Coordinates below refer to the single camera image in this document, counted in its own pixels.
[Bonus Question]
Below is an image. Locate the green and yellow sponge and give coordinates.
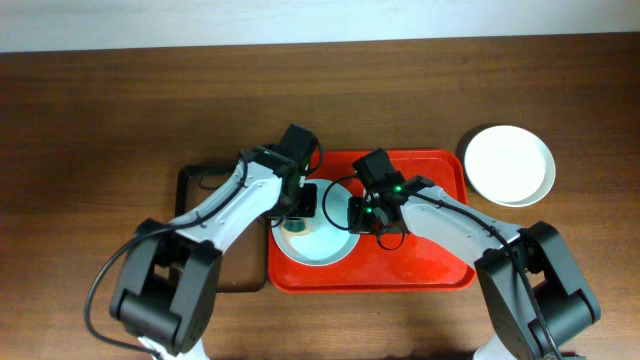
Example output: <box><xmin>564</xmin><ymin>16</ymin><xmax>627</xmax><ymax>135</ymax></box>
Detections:
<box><xmin>282</xmin><ymin>218</ymin><xmax>309</xmax><ymax>236</ymax></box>

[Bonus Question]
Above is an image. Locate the light blue plate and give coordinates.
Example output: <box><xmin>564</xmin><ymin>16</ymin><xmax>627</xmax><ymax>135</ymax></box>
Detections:
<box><xmin>271</xmin><ymin>179</ymin><xmax>360</xmax><ymax>266</ymax></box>

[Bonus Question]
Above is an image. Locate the white plate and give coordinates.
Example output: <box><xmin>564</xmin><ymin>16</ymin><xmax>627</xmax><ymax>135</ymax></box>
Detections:
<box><xmin>463</xmin><ymin>125</ymin><xmax>556</xmax><ymax>206</ymax></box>

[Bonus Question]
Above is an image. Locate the light green plate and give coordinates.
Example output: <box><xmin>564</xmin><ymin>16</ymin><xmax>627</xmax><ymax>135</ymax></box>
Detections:
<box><xmin>499</xmin><ymin>163</ymin><xmax>556</xmax><ymax>207</ymax></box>

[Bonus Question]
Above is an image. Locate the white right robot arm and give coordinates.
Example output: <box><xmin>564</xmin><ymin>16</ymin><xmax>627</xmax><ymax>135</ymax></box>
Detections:
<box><xmin>357</xmin><ymin>173</ymin><xmax>601</xmax><ymax>359</ymax></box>

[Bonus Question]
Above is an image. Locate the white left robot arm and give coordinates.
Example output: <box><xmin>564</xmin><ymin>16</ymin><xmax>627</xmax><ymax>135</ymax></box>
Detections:
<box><xmin>109</xmin><ymin>145</ymin><xmax>315</xmax><ymax>359</ymax></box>

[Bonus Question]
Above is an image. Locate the red plastic tray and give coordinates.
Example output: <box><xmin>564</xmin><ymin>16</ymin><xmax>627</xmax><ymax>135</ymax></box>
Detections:
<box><xmin>267</xmin><ymin>149</ymin><xmax>475</xmax><ymax>293</ymax></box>

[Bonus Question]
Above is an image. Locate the black shallow sponge tray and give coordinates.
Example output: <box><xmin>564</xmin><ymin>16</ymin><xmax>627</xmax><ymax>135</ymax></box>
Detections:
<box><xmin>175</xmin><ymin>164</ymin><xmax>268</xmax><ymax>293</ymax></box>

